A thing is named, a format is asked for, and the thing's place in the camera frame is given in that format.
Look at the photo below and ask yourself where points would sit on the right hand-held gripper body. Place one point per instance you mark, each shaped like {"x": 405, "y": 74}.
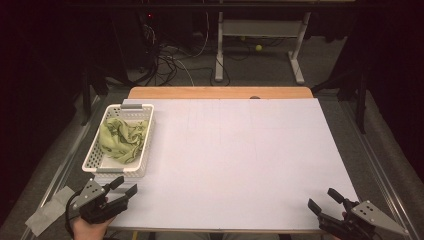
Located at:
{"x": 363, "y": 220}

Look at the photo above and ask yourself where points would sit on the green printed baby romper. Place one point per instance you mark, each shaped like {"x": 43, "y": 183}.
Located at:
{"x": 123, "y": 140}

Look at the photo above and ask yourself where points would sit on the white desk frame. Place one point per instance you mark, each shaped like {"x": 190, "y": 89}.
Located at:
{"x": 263, "y": 28}

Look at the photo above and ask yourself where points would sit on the person's left hand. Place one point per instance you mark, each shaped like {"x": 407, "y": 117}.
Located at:
{"x": 88, "y": 230}

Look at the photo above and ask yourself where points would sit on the person's right hand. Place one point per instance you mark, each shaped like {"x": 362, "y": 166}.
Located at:
{"x": 343, "y": 216}

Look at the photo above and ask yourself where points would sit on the white board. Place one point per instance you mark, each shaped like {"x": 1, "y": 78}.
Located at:
{"x": 233, "y": 150}

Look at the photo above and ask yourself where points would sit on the grey tape strip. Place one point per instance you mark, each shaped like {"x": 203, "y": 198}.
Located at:
{"x": 50, "y": 211}

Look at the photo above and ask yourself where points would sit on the metal floor rail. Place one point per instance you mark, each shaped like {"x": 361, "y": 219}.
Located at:
{"x": 380, "y": 173}
{"x": 63, "y": 166}

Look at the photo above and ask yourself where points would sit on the black stand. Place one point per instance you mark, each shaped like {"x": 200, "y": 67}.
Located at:
{"x": 360, "y": 106}
{"x": 87, "y": 96}

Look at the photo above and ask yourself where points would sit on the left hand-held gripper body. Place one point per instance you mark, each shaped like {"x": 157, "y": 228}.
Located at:
{"x": 96, "y": 208}

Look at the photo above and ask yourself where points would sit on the yellow-green tennis ball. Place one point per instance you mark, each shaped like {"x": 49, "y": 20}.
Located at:
{"x": 258, "y": 47}

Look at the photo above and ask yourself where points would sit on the white perforated plastic basket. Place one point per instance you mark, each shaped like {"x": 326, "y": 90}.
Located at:
{"x": 110, "y": 166}

